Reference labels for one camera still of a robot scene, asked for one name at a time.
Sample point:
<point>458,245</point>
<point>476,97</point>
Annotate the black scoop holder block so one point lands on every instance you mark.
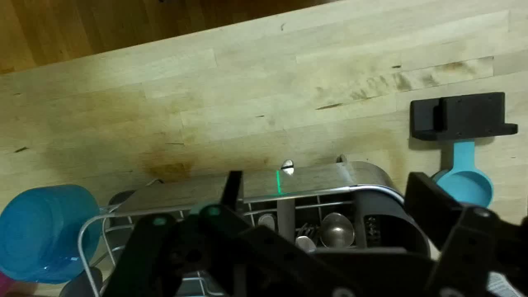
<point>457,118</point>

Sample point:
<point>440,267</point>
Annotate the blue measuring scoop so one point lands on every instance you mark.
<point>463,181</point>

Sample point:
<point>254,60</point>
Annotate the metal ladle in rack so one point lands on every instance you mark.
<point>338,232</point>

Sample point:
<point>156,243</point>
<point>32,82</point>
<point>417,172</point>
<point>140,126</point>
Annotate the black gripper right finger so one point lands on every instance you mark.
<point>475,242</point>

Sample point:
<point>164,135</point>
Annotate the steel dish drying rack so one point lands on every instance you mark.
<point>292,201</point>

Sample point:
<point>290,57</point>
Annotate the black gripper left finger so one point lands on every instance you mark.
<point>244,260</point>

